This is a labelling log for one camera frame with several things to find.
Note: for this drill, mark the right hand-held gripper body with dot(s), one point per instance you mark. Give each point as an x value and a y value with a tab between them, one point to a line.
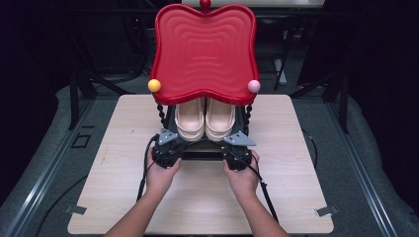
237	154

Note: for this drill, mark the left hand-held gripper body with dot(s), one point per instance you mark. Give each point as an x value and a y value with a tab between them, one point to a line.
166	153

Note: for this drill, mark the cream clog shoe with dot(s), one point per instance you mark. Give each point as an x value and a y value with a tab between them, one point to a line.
190	120
220	120

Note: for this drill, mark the red and black shoe rack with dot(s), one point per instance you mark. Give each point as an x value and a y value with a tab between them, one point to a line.
204	56

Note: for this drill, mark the person's left hand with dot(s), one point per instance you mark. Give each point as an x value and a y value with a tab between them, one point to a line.
161	179

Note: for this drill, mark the person's right hand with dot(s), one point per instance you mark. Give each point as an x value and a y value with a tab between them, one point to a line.
243	181

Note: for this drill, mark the grey table clip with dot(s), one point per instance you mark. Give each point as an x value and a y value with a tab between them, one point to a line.
326	211
75	209

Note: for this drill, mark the black metal stand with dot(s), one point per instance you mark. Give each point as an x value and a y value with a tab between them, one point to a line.
74	98
344	105

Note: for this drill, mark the metal floor rail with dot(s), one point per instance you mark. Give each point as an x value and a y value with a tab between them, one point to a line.
362	171
42	177

